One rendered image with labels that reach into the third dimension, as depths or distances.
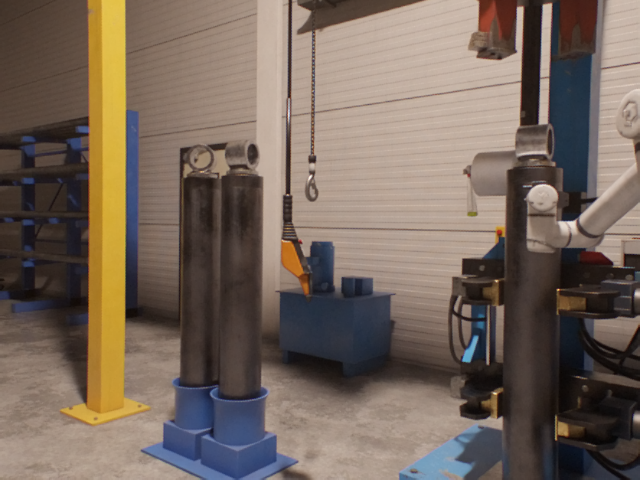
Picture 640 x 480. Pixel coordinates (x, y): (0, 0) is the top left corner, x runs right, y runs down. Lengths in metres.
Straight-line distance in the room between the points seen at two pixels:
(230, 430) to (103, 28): 2.52
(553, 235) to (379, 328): 3.05
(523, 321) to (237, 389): 1.39
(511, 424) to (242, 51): 5.14
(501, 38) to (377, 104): 2.99
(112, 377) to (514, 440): 2.50
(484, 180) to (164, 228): 4.94
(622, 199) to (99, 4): 3.21
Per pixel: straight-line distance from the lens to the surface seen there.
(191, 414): 3.19
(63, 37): 10.10
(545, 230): 1.96
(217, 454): 3.04
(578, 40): 2.67
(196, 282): 3.06
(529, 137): 2.46
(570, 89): 2.93
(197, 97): 7.14
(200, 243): 3.05
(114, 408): 4.05
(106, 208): 3.83
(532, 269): 2.41
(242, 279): 2.82
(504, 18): 2.48
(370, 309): 4.72
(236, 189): 2.81
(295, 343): 4.96
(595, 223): 1.96
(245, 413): 2.93
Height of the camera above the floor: 1.25
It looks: 1 degrees down
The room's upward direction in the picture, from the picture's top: 1 degrees clockwise
